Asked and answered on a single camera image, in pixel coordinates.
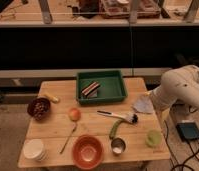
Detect green pepper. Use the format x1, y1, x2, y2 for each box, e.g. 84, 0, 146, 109
109, 120, 123, 140

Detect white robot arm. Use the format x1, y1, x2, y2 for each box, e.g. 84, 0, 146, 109
150, 65, 199, 111

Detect green plastic tray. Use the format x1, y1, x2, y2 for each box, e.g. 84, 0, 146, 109
76, 70, 127, 105

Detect striped sponge block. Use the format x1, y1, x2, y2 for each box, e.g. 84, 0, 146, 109
81, 82, 100, 98

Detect peach fruit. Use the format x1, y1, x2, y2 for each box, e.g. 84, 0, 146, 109
68, 108, 81, 122

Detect metal spoon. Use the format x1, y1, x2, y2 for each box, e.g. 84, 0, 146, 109
59, 122, 77, 154

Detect crumpled white cloth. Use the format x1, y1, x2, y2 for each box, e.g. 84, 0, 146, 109
133, 94, 154, 114

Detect yellow banana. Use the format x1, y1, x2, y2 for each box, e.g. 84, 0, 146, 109
44, 93, 60, 103

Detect wooden table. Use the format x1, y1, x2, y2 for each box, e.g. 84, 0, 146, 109
18, 78, 170, 168

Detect small steel cup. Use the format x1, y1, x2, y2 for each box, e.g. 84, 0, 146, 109
111, 138, 126, 155

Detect dark bowl with nuts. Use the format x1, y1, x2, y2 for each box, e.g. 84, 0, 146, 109
27, 97, 51, 121

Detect orange plastic bowl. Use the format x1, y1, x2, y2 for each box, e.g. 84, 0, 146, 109
72, 135, 104, 170

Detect green plastic cup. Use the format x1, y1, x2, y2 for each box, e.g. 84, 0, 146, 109
145, 130, 162, 148

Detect white stacked bowls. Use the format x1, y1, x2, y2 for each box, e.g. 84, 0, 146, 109
23, 139, 46, 161

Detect white handled dish brush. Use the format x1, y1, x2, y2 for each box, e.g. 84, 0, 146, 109
98, 111, 138, 124

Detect black cable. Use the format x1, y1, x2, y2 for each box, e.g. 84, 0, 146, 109
163, 119, 199, 171

